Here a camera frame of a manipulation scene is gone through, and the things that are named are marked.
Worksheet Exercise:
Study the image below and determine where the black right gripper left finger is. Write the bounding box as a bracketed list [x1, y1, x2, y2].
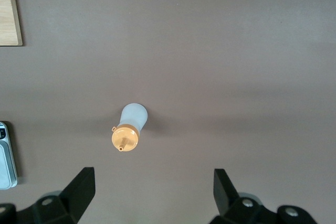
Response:
[0, 167, 96, 224]

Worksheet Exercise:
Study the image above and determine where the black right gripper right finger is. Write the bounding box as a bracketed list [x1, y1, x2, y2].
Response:
[209, 168, 320, 224]

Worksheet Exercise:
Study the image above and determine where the translucent sauce bottle orange cap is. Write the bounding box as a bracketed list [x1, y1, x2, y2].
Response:
[110, 102, 149, 153]

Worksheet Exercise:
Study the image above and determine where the silver digital kitchen scale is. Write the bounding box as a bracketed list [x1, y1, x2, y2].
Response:
[0, 121, 18, 190]

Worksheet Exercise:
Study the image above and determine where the wooden cutting board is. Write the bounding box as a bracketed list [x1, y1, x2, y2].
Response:
[0, 0, 23, 47]

